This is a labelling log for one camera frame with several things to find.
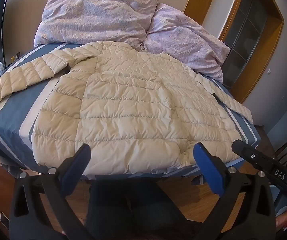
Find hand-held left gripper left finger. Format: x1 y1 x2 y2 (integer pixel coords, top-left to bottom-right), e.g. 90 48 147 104
8 143 94 240

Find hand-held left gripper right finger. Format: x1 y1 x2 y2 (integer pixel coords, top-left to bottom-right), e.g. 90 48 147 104
193 142 277 240

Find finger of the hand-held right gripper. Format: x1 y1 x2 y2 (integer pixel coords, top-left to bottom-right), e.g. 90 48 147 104
232 139 275 172

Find cream puffer jacket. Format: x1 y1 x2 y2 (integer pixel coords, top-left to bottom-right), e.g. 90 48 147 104
0 41 254 176

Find person's right hand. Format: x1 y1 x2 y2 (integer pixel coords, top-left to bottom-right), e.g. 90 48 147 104
275 209 287 233

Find dark wooden chair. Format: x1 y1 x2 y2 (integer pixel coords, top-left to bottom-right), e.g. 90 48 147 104
256 125 287 167

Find person's dark trouser legs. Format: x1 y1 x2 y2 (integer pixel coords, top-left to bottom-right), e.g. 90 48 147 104
83 179 192 240

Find bed with blue striped sheet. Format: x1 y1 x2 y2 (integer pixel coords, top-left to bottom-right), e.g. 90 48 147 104
0 42 262 180

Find wooden framed glass door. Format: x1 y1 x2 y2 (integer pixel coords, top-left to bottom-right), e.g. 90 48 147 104
218 0 284 103

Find pink floral duvet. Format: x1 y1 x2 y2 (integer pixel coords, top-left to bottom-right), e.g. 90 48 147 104
143 2 232 83

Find pink floral pillow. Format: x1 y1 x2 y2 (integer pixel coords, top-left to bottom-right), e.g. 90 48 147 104
34 0 159 53

